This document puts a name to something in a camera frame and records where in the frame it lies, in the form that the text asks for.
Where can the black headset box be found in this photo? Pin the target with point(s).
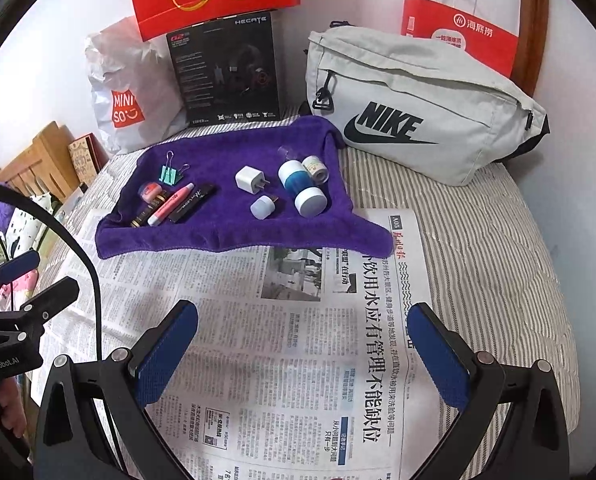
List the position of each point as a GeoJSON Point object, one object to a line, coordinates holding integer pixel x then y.
{"type": "Point", "coordinates": [228, 75]}

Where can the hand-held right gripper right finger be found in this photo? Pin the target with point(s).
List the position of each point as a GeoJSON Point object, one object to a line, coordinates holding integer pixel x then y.
{"type": "Point", "coordinates": [440, 355]}

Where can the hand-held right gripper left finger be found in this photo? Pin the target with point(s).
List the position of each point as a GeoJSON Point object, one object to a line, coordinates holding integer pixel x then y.
{"type": "Point", "coordinates": [170, 355]}

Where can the small white night light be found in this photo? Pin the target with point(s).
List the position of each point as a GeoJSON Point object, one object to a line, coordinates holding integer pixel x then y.
{"type": "Point", "coordinates": [260, 207]}

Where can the pink lip balm tin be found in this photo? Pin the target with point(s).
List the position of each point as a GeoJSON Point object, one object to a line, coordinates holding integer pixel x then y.
{"type": "Point", "coordinates": [149, 191]}

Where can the red and white paper bag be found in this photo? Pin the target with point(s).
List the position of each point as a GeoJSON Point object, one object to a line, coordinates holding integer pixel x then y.
{"type": "Point", "coordinates": [428, 25]}

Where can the slim black box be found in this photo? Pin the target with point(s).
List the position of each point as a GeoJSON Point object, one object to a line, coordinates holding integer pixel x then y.
{"type": "Point", "coordinates": [193, 200]}

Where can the floral pillow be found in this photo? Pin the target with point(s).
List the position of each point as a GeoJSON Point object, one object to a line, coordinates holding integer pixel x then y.
{"type": "Point", "coordinates": [23, 220]}

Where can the dark brown wooden frame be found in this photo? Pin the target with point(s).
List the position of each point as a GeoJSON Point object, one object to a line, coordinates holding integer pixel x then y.
{"type": "Point", "coordinates": [533, 25]}

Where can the green binder clip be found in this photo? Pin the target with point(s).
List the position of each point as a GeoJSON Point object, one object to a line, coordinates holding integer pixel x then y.
{"type": "Point", "coordinates": [170, 174]}

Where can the white tape roll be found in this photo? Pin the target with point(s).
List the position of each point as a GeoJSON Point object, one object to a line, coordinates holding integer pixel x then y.
{"type": "Point", "coordinates": [314, 166]}

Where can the white and blue bottle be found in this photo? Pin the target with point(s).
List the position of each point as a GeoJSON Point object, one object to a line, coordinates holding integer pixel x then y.
{"type": "Point", "coordinates": [298, 182]}

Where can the newspaper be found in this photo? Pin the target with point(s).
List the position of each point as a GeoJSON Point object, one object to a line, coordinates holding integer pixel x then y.
{"type": "Point", "coordinates": [288, 360]}

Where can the brown patterned book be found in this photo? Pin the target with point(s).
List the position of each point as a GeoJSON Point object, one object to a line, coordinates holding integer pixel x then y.
{"type": "Point", "coordinates": [83, 157]}

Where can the pink pen with white cap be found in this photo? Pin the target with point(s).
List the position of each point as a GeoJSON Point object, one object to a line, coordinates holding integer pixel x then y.
{"type": "Point", "coordinates": [170, 205]}

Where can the person's left hand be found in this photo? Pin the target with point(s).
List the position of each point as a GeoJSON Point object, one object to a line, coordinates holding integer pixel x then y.
{"type": "Point", "coordinates": [8, 405]}

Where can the white plastic bag red label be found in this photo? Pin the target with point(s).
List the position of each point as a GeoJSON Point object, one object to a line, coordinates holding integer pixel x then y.
{"type": "Point", "coordinates": [143, 75]}

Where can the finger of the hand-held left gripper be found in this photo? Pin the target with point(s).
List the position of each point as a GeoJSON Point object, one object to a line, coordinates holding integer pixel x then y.
{"type": "Point", "coordinates": [53, 295]}
{"type": "Point", "coordinates": [20, 265]}

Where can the purple towel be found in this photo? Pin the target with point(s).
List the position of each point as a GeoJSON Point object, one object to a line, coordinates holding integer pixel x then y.
{"type": "Point", "coordinates": [218, 230]}

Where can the grey waist bag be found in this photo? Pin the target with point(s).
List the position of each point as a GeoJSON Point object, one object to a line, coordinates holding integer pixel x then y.
{"type": "Point", "coordinates": [453, 90]}

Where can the wooden rack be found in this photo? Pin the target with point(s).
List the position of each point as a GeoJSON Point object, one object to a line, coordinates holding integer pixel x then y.
{"type": "Point", "coordinates": [48, 155]}

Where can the white charger plug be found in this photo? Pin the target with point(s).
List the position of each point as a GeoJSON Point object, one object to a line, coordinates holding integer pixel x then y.
{"type": "Point", "coordinates": [248, 177]}

